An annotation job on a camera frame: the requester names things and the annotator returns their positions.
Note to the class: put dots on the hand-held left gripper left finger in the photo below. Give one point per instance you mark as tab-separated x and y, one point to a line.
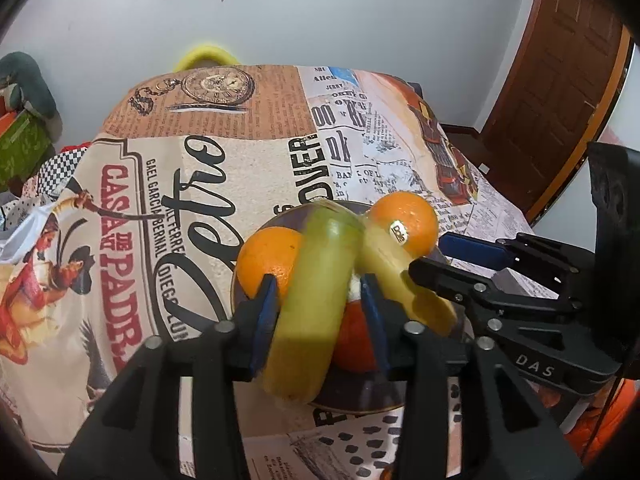
265	320

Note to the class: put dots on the brown wooden door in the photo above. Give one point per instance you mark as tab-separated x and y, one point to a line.
565	90

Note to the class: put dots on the grey plush toy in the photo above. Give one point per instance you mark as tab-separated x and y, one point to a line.
30	85

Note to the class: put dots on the green-yellow banana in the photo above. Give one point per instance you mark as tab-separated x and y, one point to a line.
312	300
400	280

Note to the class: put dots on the dark blue chair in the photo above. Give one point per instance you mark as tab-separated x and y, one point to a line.
417	89

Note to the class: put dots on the white cloth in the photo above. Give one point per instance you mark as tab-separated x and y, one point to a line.
20	232

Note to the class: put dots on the printed newspaper-pattern blanket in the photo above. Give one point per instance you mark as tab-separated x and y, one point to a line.
175	185

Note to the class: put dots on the checkered cloth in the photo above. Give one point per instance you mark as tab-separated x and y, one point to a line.
60	165

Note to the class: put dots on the green storage box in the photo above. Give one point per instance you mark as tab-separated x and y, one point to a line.
22	147

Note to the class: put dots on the orange without sticker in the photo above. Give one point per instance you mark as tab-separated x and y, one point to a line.
270	260

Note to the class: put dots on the orange with sticker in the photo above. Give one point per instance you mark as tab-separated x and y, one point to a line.
407	220

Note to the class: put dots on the purple plate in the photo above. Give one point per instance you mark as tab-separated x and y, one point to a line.
360	390

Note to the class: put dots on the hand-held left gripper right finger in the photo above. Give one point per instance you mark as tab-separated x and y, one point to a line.
375	325

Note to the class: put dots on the red tomato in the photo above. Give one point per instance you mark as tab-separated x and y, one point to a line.
357	340

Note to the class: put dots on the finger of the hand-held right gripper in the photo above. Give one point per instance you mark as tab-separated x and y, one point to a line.
435	272
465	250

